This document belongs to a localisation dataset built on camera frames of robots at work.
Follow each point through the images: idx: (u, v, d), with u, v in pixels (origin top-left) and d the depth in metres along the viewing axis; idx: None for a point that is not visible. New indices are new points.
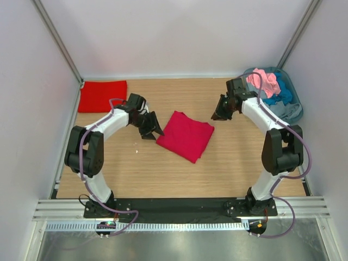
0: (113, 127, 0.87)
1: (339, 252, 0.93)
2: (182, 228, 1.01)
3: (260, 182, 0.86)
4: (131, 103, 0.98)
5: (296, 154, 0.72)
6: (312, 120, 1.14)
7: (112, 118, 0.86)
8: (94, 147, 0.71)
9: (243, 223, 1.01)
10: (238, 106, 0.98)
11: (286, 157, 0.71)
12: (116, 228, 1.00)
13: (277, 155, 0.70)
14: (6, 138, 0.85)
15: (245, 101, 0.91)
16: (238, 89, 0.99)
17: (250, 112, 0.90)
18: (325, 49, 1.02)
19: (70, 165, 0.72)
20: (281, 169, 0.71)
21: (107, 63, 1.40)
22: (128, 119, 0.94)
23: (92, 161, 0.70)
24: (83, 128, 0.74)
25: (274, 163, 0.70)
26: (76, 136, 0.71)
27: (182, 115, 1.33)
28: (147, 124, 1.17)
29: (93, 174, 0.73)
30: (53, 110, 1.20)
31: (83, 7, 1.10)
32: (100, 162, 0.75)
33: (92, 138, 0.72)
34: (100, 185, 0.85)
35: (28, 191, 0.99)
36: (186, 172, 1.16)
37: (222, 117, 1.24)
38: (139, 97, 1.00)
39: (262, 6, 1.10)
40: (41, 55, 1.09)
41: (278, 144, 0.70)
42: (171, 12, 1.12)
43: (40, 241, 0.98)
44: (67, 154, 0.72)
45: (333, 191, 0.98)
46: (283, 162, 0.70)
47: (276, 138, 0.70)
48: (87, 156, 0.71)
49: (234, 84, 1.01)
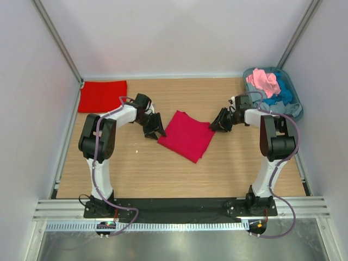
0: (123, 120, 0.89)
1: (339, 252, 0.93)
2: (182, 228, 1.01)
3: (260, 181, 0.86)
4: (137, 102, 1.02)
5: (291, 138, 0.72)
6: (312, 120, 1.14)
7: (122, 111, 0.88)
8: (109, 131, 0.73)
9: (243, 223, 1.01)
10: (242, 119, 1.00)
11: (280, 140, 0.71)
12: (116, 228, 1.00)
13: (270, 136, 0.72)
14: (7, 138, 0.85)
15: (246, 111, 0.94)
16: (244, 105, 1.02)
17: (250, 118, 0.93)
18: (325, 49, 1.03)
19: (84, 149, 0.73)
20: (277, 151, 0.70)
21: (107, 63, 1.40)
22: (135, 115, 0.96)
23: (105, 145, 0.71)
24: (97, 115, 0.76)
25: (270, 145, 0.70)
26: (91, 123, 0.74)
27: (185, 115, 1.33)
28: (151, 123, 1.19)
29: (105, 159, 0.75)
30: (53, 110, 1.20)
31: (84, 6, 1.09)
32: (112, 148, 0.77)
33: (106, 123, 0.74)
34: (105, 177, 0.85)
35: (28, 191, 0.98)
36: (186, 172, 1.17)
37: (224, 130, 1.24)
38: (145, 97, 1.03)
39: (262, 7, 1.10)
40: (41, 55, 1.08)
41: (272, 127, 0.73)
42: (172, 12, 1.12)
43: (40, 241, 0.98)
44: (81, 138, 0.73)
45: (333, 191, 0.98)
46: (277, 143, 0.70)
47: (268, 121, 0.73)
48: (101, 140, 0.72)
49: (241, 99, 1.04)
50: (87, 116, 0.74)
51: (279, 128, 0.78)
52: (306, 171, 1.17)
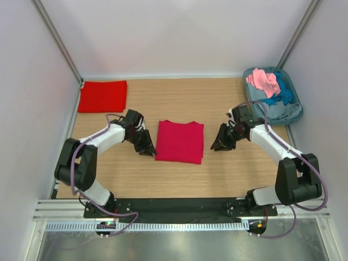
0: (107, 142, 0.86)
1: (339, 252, 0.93)
2: (182, 228, 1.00)
3: (263, 192, 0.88)
4: (128, 119, 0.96)
5: (312, 186, 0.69)
6: (312, 120, 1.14)
7: (107, 132, 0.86)
8: (87, 160, 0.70)
9: (243, 224, 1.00)
10: (246, 134, 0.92)
11: (302, 189, 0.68)
12: (116, 228, 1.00)
13: (292, 187, 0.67)
14: (7, 138, 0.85)
15: (253, 128, 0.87)
16: (244, 117, 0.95)
17: (259, 140, 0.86)
18: (325, 49, 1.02)
19: (61, 179, 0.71)
20: (297, 200, 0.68)
21: (107, 63, 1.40)
22: (123, 135, 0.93)
23: (83, 175, 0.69)
24: (76, 141, 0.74)
25: (291, 197, 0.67)
26: (68, 150, 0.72)
27: (167, 122, 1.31)
28: (143, 140, 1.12)
29: (84, 188, 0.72)
30: (53, 110, 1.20)
31: (83, 7, 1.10)
32: (92, 176, 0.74)
33: (85, 150, 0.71)
34: (96, 192, 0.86)
35: (28, 191, 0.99)
36: (186, 172, 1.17)
37: (227, 147, 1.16)
38: (136, 113, 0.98)
39: (262, 7, 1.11)
40: (41, 56, 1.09)
41: (293, 175, 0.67)
42: (171, 12, 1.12)
43: (40, 241, 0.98)
44: (58, 166, 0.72)
45: (333, 191, 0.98)
46: (299, 193, 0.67)
47: (290, 169, 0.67)
48: (79, 170, 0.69)
49: (240, 111, 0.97)
50: (65, 141, 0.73)
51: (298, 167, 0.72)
52: None
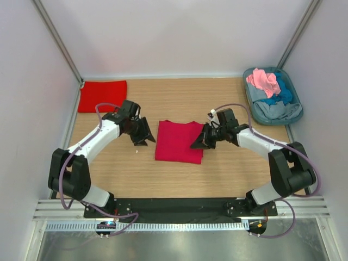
0: (100, 144, 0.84)
1: (339, 252, 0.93)
2: (182, 228, 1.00)
3: (261, 191, 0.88)
4: (123, 111, 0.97)
5: (306, 172, 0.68)
6: (312, 120, 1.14)
7: (98, 135, 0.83)
8: (76, 172, 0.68)
9: (243, 223, 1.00)
10: (234, 141, 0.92)
11: (297, 176, 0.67)
12: (116, 228, 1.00)
13: (286, 175, 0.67)
14: (7, 138, 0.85)
15: (239, 134, 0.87)
16: (230, 123, 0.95)
17: (247, 143, 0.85)
18: (325, 49, 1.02)
19: (55, 189, 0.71)
20: (295, 188, 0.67)
21: (107, 63, 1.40)
22: (118, 130, 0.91)
23: (75, 187, 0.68)
24: (66, 151, 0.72)
25: (287, 185, 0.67)
26: (58, 161, 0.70)
27: (167, 123, 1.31)
28: (140, 130, 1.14)
29: (80, 196, 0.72)
30: (53, 110, 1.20)
31: (83, 6, 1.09)
32: (86, 183, 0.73)
33: (74, 162, 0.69)
34: (93, 196, 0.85)
35: (28, 191, 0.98)
36: (186, 172, 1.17)
37: (207, 145, 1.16)
38: (132, 104, 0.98)
39: (262, 7, 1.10)
40: (41, 56, 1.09)
41: (284, 164, 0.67)
42: (171, 12, 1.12)
43: (40, 241, 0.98)
44: (51, 179, 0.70)
45: (333, 191, 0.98)
46: (294, 181, 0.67)
47: (279, 159, 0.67)
48: (70, 181, 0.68)
49: (225, 116, 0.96)
50: (53, 153, 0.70)
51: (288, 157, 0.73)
52: None
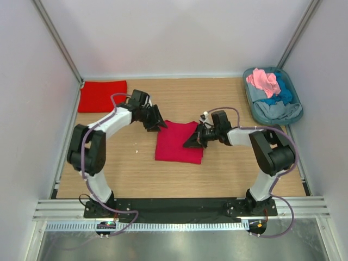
0: (115, 126, 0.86)
1: (339, 252, 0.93)
2: (182, 228, 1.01)
3: (258, 186, 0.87)
4: (134, 101, 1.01)
5: (287, 148, 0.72)
6: (312, 120, 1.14)
7: (115, 117, 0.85)
8: (97, 145, 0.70)
9: (243, 223, 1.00)
10: (226, 141, 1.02)
11: (278, 152, 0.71)
12: (116, 228, 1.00)
13: (266, 151, 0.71)
14: (7, 138, 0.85)
15: (229, 132, 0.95)
16: (223, 125, 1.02)
17: (237, 138, 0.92)
18: (325, 49, 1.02)
19: (72, 162, 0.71)
20: (278, 163, 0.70)
21: (107, 63, 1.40)
22: (130, 118, 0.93)
23: (94, 160, 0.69)
24: (85, 126, 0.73)
25: (269, 160, 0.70)
26: (78, 135, 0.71)
27: (167, 123, 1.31)
28: (151, 117, 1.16)
29: (95, 172, 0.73)
30: (53, 110, 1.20)
31: (83, 6, 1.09)
32: (102, 160, 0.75)
33: (94, 136, 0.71)
34: (101, 184, 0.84)
35: (28, 191, 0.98)
36: (186, 172, 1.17)
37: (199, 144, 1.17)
38: (141, 93, 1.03)
39: (262, 7, 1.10)
40: (41, 56, 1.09)
41: (264, 141, 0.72)
42: (171, 12, 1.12)
43: (40, 241, 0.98)
44: (69, 151, 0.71)
45: (333, 191, 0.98)
46: (275, 156, 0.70)
47: (258, 137, 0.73)
48: (89, 155, 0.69)
49: (219, 118, 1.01)
50: (74, 127, 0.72)
51: (270, 141, 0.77)
52: (306, 171, 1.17)
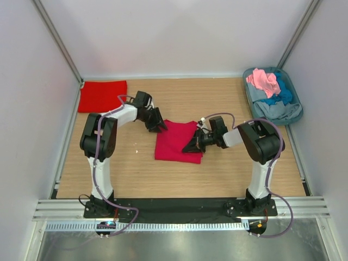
0: (123, 119, 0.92)
1: (339, 252, 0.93)
2: (182, 228, 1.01)
3: (256, 183, 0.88)
4: (138, 101, 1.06)
5: (273, 135, 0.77)
6: (312, 120, 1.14)
7: (123, 110, 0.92)
8: (110, 129, 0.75)
9: (243, 223, 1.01)
10: (223, 145, 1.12)
11: (264, 138, 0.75)
12: (116, 228, 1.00)
13: (253, 137, 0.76)
14: (7, 138, 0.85)
15: (224, 136, 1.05)
16: (221, 130, 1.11)
17: (232, 141, 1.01)
18: (325, 49, 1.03)
19: (85, 148, 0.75)
20: (265, 147, 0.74)
21: (107, 63, 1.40)
22: (135, 115, 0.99)
23: (106, 144, 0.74)
24: (98, 115, 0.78)
25: (256, 144, 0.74)
26: (92, 122, 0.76)
27: (167, 123, 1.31)
28: (153, 118, 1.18)
29: (106, 157, 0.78)
30: (53, 110, 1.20)
31: (83, 7, 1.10)
32: (112, 146, 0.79)
33: (107, 122, 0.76)
34: (105, 176, 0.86)
35: (28, 191, 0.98)
36: (186, 172, 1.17)
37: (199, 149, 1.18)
38: (144, 94, 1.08)
39: (262, 7, 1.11)
40: (41, 56, 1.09)
41: (250, 130, 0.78)
42: (171, 12, 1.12)
43: (40, 241, 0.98)
44: (83, 137, 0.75)
45: (333, 191, 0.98)
46: (261, 141, 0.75)
47: (246, 126, 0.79)
48: (103, 139, 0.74)
49: (217, 124, 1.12)
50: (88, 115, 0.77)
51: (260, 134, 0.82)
52: (306, 171, 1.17)
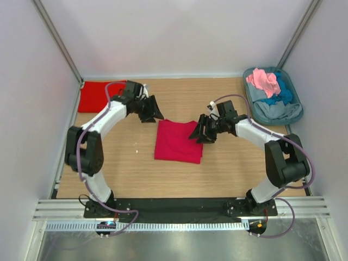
0: (110, 123, 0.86)
1: (339, 252, 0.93)
2: (182, 228, 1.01)
3: (262, 191, 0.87)
4: (128, 93, 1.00)
5: (300, 163, 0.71)
6: (312, 120, 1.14)
7: (109, 113, 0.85)
8: (93, 145, 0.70)
9: (243, 223, 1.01)
10: (232, 131, 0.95)
11: (291, 168, 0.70)
12: (116, 228, 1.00)
13: (280, 166, 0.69)
14: (7, 139, 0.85)
15: (237, 124, 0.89)
16: (229, 113, 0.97)
17: (245, 133, 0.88)
18: (325, 49, 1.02)
19: (70, 166, 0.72)
20: (289, 178, 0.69)
21: (107, 63, 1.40)
22: (124, 112, 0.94)
23: (92, 161, 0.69)
24: (79, 128, 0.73)
25: (281, 176, 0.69)
26: (74, 137, 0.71)
27: (167, 123, 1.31)
28: (147, 108, 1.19)
29: (94, 172, 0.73)
30: (53, 110, 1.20)
31: (84, 7, 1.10)
32: (100, 160, 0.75)
33: (90, 137, 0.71)
34: (100, 185, 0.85)
35: (28, 191, 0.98)
36: (186, 172, 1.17)
37: (211, 140, 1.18)
38: (135, 84, 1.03)
39: (262, 7, 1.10)
40: (41, 56, 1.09)
41: (279, 155, 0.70)
42: (171, 12, 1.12)
43: (40, 241, 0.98)
44: (67, 155, 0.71)
45: (333, 191, 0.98)
46: (288, 172, 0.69)
47: (275, 150, 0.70)
48: (86, 156, 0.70)
49: (225, 107, 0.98)
50: (68, 129, 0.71)
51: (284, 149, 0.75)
52: None
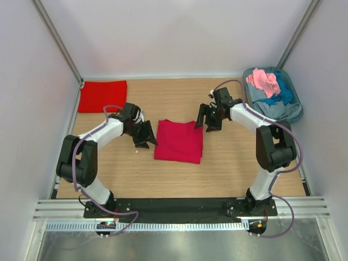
0: (107, 136, 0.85)
1: (339, 252, 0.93)
2: (182, 228, 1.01)
3: (259, 186, 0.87)
4: (125, 113, 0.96)
5: (289, 148, 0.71)
6: (312, 120, 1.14)
7: (105, 127, 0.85)
8: (88, 155, 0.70)
9: (243, 223, 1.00)
10: (227, 115, 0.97)
11: (279, 152, 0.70)
12: (116, 228, 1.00)
13: (269, 149, 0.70)
14: (7, 138, 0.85)
15: (232, 107, 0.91)
16: (225, 98, 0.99)
17: (238, 117, 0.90)
18: (325, 49, 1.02)
19: (63, 175, 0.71)
20: (277, 162, 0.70)
21: (107, 63, 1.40)
22: (122, 129, 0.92)
23: (85, 172, 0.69)
24: (76, 137, 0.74)
25: (269, 159, 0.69)
26: (68, 146, 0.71)
27: (167, 123, 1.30)
28: (142, 132, 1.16)
29: (87, 182, 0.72)
30: (53, 110, 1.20)
31: (83, 7, 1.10)
32: (93, 171, 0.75)
33: (85, 147, 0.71)
34: (97, 190, 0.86)
35: (28, 191, 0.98)
36: (186, 172, 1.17)
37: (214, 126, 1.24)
38: (133, 106, 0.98)
39: (262, 7, 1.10)
40: (41, 56, 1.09)
41: (269, 138, 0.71)
42: (171, 12, 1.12)
43: (40, 241, 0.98)
44: (60, 163, 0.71)
45: (333, 191, 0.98)
46: (276, 155, 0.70)
47: (266, 135, 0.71)
48: (80, 166, 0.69)
49: (221, 93, 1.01)
50: (64, 138, 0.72)
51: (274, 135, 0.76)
52: (306, 171, 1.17)
